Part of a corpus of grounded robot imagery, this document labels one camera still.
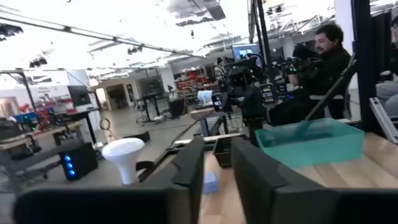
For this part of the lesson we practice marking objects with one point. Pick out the monitor with blue screen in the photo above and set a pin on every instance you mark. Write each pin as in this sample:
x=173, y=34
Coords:
x=245, y=50

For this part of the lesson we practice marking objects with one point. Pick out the wooden side table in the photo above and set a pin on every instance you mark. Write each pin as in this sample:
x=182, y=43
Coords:
x=203, y=113

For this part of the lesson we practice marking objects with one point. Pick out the black vertical post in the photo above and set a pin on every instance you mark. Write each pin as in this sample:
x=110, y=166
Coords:
x=363, y=62

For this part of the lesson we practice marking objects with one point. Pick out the silver aluminium extrusion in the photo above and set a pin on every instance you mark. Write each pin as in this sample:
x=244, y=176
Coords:
x=384, y=119

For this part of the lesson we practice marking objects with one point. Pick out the teal translucent plastic bin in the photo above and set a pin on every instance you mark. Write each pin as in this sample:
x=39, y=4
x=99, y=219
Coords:
x=311, y=146

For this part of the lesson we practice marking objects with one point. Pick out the lavender charger cube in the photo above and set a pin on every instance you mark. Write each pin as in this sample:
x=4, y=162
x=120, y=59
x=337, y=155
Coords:
x=210, y=183

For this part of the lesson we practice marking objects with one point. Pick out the white mushroom lamp brass base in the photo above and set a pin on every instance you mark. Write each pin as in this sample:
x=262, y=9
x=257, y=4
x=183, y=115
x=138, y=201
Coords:
x=124, y=155

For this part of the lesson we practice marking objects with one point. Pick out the red storage shelving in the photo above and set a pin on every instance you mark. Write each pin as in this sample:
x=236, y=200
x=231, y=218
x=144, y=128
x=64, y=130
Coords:
x=186, y=84

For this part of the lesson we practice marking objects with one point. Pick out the black mesh basket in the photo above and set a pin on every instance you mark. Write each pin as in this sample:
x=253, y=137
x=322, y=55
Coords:
x=223, y=152

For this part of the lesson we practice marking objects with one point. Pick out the white cylindrical object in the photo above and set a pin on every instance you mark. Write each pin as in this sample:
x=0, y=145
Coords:
x=205, y=97

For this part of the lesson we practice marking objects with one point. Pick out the black handheld controller rig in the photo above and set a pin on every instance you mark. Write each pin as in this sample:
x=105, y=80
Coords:
x=298, y=62

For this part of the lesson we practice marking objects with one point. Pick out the black ceiling light track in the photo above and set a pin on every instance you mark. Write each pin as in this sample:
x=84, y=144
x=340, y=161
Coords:
x=93, y=35

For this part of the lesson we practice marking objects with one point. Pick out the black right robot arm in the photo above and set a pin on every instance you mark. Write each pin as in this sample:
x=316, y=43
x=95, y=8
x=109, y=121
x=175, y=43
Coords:
x=248, y=102

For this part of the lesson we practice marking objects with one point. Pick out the person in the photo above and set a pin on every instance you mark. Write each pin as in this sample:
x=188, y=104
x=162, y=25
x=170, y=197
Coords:
x=388, y=62
x=326, y=71
x=220, y=72

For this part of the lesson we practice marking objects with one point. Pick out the black monitor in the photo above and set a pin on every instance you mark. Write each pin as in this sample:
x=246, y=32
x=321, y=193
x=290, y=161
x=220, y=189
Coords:
x=79, y=95

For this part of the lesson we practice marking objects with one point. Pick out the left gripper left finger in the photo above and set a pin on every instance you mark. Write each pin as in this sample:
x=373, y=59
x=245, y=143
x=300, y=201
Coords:
x=174, y=202

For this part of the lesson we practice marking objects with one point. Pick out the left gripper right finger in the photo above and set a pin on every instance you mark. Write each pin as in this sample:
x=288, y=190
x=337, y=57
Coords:
x=280, y=202

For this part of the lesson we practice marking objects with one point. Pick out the wooden workbench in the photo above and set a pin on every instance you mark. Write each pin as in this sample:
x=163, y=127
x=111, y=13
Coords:
x=40, y=132

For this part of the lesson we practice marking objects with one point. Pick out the black box blue lights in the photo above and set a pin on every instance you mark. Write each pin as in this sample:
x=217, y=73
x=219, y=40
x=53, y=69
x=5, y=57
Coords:
x=79, y=160

